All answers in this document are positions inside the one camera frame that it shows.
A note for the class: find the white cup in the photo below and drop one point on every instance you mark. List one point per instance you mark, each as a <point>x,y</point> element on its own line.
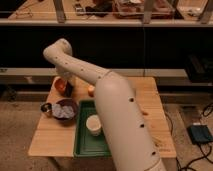
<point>93,125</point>

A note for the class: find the red bowl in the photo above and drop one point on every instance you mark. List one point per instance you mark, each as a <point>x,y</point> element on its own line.
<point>60,85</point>

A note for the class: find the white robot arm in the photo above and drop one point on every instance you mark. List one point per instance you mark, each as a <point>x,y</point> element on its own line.
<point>129,140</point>

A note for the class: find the dark purple bowl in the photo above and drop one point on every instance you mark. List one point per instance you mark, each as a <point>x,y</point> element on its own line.
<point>67,102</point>

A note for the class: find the black power adapter box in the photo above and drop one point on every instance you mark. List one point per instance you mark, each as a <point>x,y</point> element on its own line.
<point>199,134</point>

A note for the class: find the orange fruit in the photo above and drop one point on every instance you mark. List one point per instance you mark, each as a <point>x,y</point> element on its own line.
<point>91,90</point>

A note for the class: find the small metal cup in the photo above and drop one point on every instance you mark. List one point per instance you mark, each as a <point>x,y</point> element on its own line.
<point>47,109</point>

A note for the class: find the crumpled white cloth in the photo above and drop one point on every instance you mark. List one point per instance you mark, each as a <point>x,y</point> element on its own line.
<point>62,112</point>

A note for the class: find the green plastic tray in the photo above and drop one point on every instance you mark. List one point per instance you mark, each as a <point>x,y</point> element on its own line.
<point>87,145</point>

